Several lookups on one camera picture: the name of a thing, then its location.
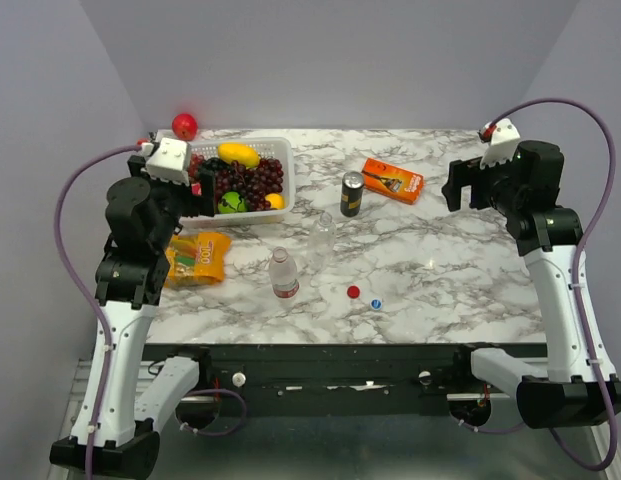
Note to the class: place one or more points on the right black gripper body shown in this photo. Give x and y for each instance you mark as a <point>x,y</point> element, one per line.
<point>489,186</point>

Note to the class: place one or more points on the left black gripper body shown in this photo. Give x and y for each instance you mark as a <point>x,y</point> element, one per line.
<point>178,198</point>

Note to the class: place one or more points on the bottle with red label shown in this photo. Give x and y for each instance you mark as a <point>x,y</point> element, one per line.
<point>283,273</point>

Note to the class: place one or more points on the clear plastic bottle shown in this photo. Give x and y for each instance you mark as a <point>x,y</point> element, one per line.
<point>321,241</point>

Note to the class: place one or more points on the red bottle cap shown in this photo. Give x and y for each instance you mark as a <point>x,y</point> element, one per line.
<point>353,292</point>

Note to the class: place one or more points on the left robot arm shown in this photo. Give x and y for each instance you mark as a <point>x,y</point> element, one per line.
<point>117,432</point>

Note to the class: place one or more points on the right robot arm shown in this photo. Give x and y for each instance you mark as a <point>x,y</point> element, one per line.
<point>579,375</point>

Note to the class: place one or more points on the blue white bottle cap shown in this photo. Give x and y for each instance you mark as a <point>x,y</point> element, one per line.
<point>376,304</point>

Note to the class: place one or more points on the red grapes bunch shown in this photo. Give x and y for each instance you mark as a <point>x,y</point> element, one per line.
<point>195,162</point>

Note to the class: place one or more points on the green toy fruit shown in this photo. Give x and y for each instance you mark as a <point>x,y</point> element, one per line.
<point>231,203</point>

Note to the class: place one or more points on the yellow snack bag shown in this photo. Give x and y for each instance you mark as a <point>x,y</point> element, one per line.
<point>196,259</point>

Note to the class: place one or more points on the red apple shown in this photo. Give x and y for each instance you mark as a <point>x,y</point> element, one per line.
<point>184,126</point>

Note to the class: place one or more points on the dark purple grapes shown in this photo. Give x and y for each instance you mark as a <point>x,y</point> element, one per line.
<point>253,184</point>

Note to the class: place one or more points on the yellow mango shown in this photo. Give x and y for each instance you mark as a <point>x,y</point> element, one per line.
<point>240,153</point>

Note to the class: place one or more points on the orange razor box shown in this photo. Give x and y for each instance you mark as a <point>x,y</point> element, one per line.
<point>392,181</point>

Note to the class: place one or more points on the small yellow lemon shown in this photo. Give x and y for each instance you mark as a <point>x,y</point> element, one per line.
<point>275,201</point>

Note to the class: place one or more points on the white plastic basket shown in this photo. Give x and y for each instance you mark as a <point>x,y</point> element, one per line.
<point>270,147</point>

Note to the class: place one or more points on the black drink can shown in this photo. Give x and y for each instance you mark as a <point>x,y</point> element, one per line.
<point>351,193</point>

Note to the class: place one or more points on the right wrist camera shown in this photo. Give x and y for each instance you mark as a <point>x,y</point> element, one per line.
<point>502,139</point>

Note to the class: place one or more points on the black table front rail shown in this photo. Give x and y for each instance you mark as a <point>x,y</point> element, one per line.
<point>335,379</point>

